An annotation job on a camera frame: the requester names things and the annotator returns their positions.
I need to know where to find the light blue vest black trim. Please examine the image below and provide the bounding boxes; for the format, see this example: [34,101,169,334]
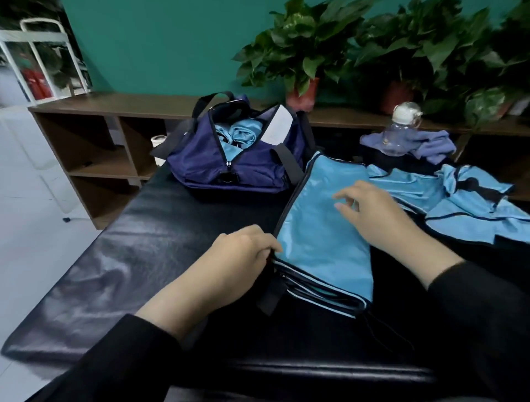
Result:
[214,118,264,162]
[364,161,530,246]
[257,151,375,319]

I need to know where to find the person's right forearm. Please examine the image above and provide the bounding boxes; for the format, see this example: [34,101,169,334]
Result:
[397,236,530,402]

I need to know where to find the navy blue bag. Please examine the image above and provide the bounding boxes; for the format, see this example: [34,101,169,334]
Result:
[151,91,317,194]

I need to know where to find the person's left hand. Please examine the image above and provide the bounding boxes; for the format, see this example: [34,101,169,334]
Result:
[178,224,283,320]

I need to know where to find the small white-lidded jar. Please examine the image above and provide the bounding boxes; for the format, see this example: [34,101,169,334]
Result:
[151,135,168,167]

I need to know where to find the clear bottle silver cap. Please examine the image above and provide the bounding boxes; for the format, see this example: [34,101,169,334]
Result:
[379,101,423,157]

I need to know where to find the wooden shelf cabinet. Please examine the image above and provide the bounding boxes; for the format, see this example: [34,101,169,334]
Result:
[29,93,530,231]

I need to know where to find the person's left forearm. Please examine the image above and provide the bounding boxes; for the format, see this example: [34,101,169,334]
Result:
[25,290,208,402]

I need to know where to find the green plant in white pot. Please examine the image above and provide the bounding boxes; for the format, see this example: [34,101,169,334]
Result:
[464,17,530,127]

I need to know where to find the black leather bench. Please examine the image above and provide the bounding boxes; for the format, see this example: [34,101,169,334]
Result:
[2,149,530,402]

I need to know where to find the purple cloth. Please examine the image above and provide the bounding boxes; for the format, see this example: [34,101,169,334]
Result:
[359,128,458,165]

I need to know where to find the person's right hand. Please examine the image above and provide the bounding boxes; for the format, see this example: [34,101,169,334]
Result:
[333,179,427,262]

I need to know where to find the white metal rack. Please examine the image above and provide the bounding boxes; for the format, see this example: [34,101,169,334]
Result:
[0,0,84,92]

